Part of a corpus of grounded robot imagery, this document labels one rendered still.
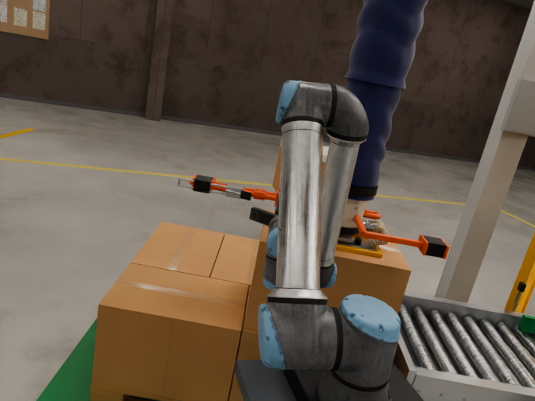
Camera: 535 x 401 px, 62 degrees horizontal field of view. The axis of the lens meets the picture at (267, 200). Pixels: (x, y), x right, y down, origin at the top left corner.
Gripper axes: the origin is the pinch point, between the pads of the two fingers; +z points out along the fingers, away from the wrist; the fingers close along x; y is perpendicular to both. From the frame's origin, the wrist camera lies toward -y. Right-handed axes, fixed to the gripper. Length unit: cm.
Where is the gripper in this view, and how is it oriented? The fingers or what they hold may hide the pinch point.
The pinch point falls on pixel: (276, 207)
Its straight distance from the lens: 175.1
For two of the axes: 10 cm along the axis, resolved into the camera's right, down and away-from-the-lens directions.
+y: 9.8, 1.9, 0.2
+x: 1.8, -9.4, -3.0
